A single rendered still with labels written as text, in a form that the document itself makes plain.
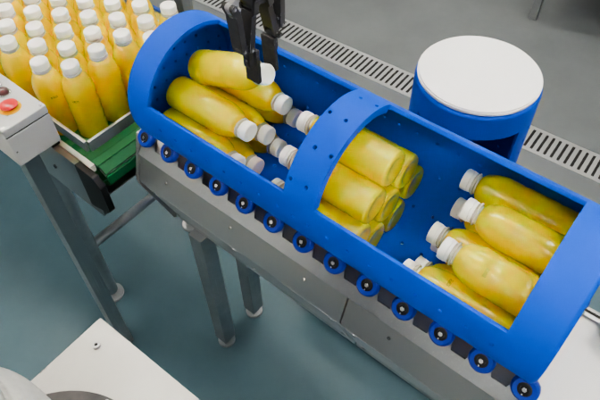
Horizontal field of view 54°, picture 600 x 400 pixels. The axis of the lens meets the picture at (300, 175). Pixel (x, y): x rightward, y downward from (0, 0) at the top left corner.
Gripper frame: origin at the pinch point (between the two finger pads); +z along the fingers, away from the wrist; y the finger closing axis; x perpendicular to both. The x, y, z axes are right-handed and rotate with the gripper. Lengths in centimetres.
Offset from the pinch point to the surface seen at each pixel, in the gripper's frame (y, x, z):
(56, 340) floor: -44, 68, 123
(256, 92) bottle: 2.5, 4.8, 11.8
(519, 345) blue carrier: -14, -59, 13
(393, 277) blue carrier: -14.6, -38.6, 15.0
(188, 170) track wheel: -11.5, 13.3, 28.0
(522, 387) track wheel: -11, -62, 28
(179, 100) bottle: -8.5, 15.2, 11.7
